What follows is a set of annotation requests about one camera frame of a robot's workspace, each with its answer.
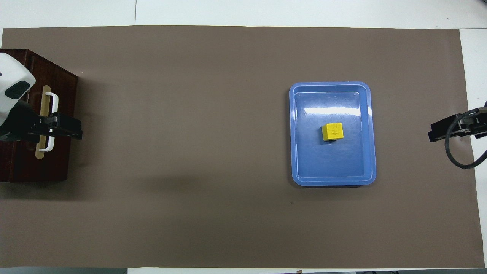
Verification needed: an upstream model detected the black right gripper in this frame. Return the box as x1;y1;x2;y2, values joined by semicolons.
429;110;487;143

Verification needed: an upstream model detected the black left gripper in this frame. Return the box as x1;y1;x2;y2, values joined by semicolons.
0;100;83;142

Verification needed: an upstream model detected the white drawer handle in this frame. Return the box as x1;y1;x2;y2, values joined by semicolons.
38;91;59;153

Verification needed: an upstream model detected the yellow cube block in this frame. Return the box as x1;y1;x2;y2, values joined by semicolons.
322;123;344;142

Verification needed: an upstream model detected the dark wooden cabinet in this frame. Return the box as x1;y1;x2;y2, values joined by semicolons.
0;49;79;183

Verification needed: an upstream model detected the blue plastic tray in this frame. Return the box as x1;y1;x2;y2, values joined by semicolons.
289;81;377;186

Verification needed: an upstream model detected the brown table mat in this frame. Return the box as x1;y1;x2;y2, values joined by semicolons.
0;25;485;269

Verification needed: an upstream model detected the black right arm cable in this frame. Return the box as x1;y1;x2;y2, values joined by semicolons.
445;108;487;169

